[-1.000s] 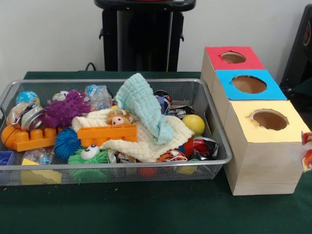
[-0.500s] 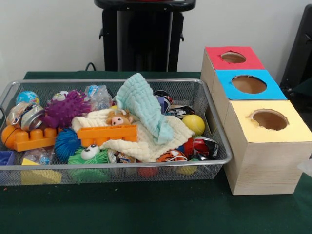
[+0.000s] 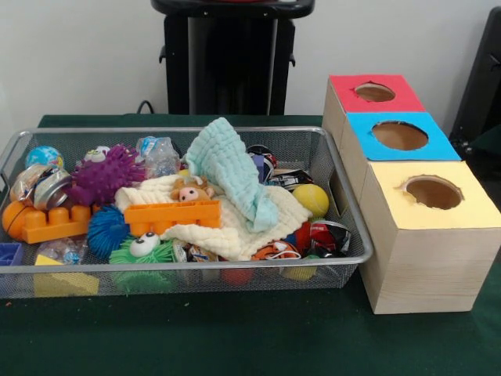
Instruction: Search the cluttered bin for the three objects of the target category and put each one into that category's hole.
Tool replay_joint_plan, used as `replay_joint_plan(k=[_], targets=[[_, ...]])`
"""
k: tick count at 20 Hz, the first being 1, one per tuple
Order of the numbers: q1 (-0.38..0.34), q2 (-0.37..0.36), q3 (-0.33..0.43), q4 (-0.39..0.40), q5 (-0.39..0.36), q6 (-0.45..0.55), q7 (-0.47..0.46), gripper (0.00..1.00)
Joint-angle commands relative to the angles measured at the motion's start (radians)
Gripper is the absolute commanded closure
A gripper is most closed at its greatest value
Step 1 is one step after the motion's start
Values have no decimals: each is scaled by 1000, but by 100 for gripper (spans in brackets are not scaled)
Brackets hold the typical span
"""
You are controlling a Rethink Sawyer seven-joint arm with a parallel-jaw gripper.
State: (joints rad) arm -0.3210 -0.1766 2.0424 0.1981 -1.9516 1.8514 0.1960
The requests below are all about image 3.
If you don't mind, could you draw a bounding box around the light blue waffle cloth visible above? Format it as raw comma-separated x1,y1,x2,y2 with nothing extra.
185,116,279,232

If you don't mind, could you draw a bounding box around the yellow ball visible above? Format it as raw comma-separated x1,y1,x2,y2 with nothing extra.
291,183,330,219

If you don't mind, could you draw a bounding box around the black stand frame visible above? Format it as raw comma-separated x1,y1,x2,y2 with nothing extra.
449,5,501,157

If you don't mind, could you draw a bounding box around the cream waffle cloth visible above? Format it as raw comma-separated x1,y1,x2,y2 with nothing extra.
114,175,313,262

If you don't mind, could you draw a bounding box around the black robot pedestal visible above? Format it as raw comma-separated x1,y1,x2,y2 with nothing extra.
150,0,316,116

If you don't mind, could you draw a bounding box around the wooden box with three holes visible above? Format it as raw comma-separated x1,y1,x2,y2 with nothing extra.
323,74,501,315

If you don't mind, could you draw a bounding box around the small globe ball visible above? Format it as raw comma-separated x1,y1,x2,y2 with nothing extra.
25,145,64,169

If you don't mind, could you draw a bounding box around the purple spiky rubber toy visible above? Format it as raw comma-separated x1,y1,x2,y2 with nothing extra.
66,143,148,207

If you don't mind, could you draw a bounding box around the long orange toy brick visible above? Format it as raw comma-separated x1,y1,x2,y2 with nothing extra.
123,198,222,236

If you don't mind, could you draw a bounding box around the green puffer toy with eyes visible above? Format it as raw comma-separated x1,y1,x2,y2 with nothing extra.
108,230,175,267

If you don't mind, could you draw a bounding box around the blue puffer ball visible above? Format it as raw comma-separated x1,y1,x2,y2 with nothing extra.
86,204,130,259

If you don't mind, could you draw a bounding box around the dark green table cloth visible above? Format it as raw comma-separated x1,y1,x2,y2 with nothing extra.
469,125,501,156
0,113,501,376

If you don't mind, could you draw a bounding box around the silver wire mesh bin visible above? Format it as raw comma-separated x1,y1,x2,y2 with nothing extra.
0,125,373,299

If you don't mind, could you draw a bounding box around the small brown plush toy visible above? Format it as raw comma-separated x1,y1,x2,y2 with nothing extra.
169,175,215,203

